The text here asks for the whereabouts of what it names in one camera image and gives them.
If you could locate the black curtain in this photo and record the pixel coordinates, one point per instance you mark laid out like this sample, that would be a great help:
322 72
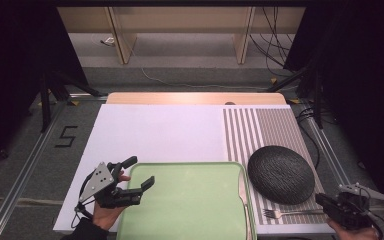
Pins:
363 83
16 66

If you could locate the aluminium floor rail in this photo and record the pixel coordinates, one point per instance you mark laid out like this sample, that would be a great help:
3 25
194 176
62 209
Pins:
23 173
336 163

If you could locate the green plastic tray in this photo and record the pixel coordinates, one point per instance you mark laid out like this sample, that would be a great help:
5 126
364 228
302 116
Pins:
186 200

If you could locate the person's right hand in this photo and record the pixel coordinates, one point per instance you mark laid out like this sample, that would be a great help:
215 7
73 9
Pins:
356 235

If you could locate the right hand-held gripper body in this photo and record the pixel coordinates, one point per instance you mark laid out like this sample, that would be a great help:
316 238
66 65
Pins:
353 210

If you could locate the black metal stand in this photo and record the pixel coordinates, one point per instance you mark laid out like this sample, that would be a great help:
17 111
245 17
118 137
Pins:
318 100
45 100

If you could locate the white foam board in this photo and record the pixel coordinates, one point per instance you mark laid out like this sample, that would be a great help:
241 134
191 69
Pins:
153 133

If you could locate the person's left hand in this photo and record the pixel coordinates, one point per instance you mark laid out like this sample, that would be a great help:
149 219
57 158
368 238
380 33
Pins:
106 216

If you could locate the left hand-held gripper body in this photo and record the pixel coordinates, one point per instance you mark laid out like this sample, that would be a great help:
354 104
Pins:
96 181

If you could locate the grey striped placemat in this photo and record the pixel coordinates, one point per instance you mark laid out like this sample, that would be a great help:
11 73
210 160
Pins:
280 123

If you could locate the black textured round plate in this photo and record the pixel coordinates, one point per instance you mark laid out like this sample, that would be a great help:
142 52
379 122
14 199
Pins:
280 175

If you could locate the silver fork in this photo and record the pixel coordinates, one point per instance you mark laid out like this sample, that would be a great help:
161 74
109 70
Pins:
293 212

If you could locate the light wooden shelf unit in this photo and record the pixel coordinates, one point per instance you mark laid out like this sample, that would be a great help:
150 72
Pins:
180 20

